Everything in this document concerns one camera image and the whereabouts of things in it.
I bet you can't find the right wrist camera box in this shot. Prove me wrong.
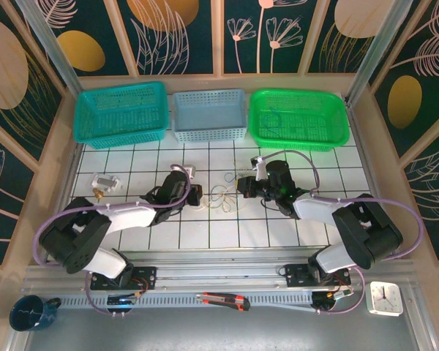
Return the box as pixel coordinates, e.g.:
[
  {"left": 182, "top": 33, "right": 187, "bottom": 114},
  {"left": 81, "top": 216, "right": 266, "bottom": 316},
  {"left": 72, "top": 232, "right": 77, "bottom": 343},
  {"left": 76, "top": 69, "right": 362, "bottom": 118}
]
[{"left": 250, "top": 155, "right": 269, "bottom": 182}]

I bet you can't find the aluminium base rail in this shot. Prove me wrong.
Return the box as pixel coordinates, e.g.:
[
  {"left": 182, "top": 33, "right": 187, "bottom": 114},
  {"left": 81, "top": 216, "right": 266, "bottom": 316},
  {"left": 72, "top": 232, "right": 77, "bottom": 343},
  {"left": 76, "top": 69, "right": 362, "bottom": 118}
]
[{"left": 21, "top": 245, "right": 416, "bottom": 293}]

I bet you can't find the green plastic basket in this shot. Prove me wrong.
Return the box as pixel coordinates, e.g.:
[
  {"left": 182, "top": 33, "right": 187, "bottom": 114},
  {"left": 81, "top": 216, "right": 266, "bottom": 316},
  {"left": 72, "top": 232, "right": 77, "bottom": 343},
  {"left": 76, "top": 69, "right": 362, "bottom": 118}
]
[{"left": 248, "top": 88, "right": 351, "bottom": 153}]

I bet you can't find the red black utility knife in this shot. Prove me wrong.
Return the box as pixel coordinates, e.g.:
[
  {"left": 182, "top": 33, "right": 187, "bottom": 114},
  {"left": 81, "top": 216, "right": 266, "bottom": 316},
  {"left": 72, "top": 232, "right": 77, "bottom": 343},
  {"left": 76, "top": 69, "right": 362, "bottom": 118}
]
[{"left": 195, "top": 291, "right": 252, "bottom": 312}]

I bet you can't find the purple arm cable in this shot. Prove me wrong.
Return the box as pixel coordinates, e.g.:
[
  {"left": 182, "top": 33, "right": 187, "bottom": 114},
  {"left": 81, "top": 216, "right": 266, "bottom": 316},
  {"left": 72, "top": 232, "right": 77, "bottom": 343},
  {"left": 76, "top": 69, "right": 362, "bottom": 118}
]
[
  {"left": 34, "top": 164, "right": 192, "bottom": 316},
  {"left": 258, "top": 149, "right": 424, "bottom": 316}
]

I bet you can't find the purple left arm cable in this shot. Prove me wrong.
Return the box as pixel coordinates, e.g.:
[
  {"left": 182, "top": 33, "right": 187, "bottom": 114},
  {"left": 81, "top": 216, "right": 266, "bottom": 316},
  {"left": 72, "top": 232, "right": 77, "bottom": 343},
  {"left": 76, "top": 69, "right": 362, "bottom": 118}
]
[{"left": 34, "top": 164, "right": 192, "bottom": 316}]

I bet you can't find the grey slotted cable duct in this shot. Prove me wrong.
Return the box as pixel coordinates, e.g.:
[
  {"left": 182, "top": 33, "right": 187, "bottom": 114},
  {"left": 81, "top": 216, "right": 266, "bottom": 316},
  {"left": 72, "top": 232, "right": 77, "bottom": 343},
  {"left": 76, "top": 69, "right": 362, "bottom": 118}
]
[{"left": 60, "top": 291, "right": 352, "bottom": 309}]

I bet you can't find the light blue plastic basket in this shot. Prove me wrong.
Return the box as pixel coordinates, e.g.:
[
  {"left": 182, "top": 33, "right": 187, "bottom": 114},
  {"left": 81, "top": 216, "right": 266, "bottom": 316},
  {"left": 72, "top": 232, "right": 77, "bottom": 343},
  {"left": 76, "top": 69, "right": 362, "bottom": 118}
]
[{"left": 171, "top": 88, "right": 249, "bottom": 144}]

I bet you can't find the aluminium frame post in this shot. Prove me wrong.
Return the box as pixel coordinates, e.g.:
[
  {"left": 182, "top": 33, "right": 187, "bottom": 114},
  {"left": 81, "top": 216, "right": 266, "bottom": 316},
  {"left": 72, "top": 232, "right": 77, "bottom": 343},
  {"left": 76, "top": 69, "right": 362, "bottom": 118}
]
[
  {"left": 345, "top": 0, "right": 415, "bottom": 107},
  {"left": 15, "top": 0, "right": 84, "bottom": 99}
]

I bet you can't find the small white metal bracket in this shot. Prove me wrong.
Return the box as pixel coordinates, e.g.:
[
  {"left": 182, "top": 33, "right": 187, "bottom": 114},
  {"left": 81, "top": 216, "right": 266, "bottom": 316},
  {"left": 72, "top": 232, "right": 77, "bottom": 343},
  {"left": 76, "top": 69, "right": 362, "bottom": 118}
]
[{"left": 89, "top": 173, "right": 122, "bottom": 192}]

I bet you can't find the white square clock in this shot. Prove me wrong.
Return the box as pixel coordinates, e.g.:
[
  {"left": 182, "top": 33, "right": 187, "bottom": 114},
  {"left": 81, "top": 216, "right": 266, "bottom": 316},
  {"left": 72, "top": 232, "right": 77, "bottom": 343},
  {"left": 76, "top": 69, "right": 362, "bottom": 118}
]
[{"left": 367, "top": 280, "right": 404, "bottom": 317}]

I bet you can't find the small controller board with wires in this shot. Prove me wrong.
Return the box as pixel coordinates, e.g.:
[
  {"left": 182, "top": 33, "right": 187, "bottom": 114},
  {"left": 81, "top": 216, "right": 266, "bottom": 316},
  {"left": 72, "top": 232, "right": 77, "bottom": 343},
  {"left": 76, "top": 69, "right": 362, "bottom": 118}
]
[
  {"left": 105, "top": 295, "right": 139, "bottom": 307},
  {"left": 312, "top": 290, "right": 354, "bottom": 306}
]

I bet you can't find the thin white cable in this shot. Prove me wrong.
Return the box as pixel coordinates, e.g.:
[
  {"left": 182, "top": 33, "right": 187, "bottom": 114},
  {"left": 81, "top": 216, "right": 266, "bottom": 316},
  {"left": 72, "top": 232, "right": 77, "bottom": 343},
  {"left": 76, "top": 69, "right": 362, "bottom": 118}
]
[
  {"left": 200, "top": 182, "right": 239, "bottom": 211},
  {"left": 211, "top": 189, "right": 250, "bottom": 216}
]

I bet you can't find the dark blue mug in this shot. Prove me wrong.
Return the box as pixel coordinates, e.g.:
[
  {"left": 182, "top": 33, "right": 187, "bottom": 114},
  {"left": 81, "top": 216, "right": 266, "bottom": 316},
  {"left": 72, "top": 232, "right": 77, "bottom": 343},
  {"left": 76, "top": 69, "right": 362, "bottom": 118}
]
[{"left": 9, "top": 295, "right": 62, "bottom": 333}]

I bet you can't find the teal plastic basket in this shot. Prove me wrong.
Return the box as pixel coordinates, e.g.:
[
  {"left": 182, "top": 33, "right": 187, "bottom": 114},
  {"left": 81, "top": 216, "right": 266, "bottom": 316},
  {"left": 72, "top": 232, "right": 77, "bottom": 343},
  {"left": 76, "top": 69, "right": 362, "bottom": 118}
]
[{"left": 72, "top": 80, "right": 170, "bottom": 150}]

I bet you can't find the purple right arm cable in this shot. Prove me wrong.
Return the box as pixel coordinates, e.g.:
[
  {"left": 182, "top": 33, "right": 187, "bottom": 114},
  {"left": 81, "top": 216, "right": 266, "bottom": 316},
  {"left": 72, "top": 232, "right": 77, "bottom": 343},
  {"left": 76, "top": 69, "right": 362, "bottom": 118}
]
[{"left": 258, "top": 149, "right": 424, "bottom": 316}]

